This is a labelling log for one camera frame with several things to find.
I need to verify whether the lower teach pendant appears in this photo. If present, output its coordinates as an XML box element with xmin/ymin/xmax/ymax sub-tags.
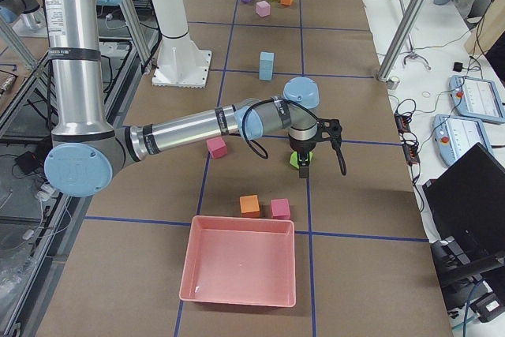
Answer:
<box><xmin>433</xmin><ymin>114</ymin><xmax>494</xmax><ymax>167</ymax></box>

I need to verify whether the black power adapter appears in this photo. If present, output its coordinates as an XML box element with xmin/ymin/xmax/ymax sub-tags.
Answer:
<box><xmin>453</xmin><ymin>62</ymin><xmax>464</xmax><ymax>73</ymax></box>

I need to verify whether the black laptop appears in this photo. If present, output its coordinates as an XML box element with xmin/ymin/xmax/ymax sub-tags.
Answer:
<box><xmin>423</xmin><ymin>143</ymin><xmax>504</xmax><ymax>253</ymax></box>

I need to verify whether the aluminium frame post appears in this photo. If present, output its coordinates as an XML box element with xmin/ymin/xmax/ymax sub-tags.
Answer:
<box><xmin>376</xmin><ymin>0</ymin><xmax>425</xmax><ymax>82</ymax></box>

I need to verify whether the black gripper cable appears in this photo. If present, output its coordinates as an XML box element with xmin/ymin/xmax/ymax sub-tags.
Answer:
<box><xmin>241</xmin><ymin>102</ymin><xmax>348</xmax><ymax>176</ymax></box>

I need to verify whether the green foam block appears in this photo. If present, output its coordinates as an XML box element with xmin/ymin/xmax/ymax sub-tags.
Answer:
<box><xmin>289</xmin><ymin>152</ymin><xmax>313</xmax><ymax>170</ymax></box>

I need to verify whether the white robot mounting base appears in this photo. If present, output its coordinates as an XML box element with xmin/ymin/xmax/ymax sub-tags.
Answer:
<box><xmin>140</xmin><ymin>0</ymin><xmax>213</xmax><ymax>88</ymax></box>

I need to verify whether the magenta foam block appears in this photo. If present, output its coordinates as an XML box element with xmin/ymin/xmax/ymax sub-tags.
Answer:
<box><xmin>271</xmin><ymin>198</ymin><xmax>291</xmax><ymax>220</ymax></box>
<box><xmin>206</xmin><ymin>137</ymin><xmax>227</xmax><ymax>159</ymax></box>

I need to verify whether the upper teach pendant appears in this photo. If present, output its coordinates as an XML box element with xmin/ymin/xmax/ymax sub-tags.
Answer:
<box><xmin>449</xmin><ymin>75</ymin><xmax>504</xmax><ymax>124</ymax></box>

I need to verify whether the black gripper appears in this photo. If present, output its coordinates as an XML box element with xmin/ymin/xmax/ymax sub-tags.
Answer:
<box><xmin>288</xmin><ymin>119</ymin><xmax>342</xmax><ymax>178</ymax></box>

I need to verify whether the light blue foam block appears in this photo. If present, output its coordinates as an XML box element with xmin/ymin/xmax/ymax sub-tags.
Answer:
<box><xmin>260</xmin><ymin>51</ymin><xmax>275</xmax><ymax>69</ymax></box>

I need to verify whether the teach pendant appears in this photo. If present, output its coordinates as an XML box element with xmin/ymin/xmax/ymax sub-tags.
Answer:
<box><xmin>433</xmin><ymin>114</ymin><xmax>494</xmax><ymax>167</ymax></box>
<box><xmin>449</xmin><ymin>75</ymin><xmax>504</xmax><ymax>124</ymax></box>

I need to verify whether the light pink foam block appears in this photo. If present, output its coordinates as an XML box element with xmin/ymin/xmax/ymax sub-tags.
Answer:
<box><xmin>255</xmin><ymin>1</ymin><xmax>271</xmax><ymax>17</ymax></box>

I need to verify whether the pink plastic tray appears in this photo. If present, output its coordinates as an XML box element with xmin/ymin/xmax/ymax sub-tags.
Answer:
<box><xmin>179</xmin><ymin>215</ymin><xmax>297</xmax><ymax>308</ymax></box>

